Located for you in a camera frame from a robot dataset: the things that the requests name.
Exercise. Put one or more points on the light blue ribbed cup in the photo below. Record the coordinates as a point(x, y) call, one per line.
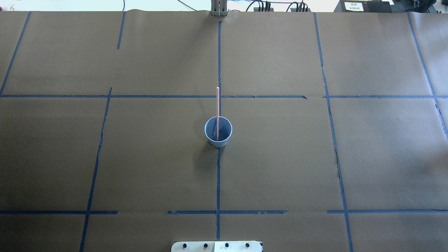
point(225, 131)

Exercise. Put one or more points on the black power strip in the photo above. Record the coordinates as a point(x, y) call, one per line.
point(298, 7)
point(263, 6)

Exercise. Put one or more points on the black box with label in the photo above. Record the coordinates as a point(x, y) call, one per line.
point(365, 6)

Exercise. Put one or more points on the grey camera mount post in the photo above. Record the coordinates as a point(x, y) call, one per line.
point(219, 8)

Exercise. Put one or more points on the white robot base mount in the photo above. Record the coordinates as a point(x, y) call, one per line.
point(218, 246)

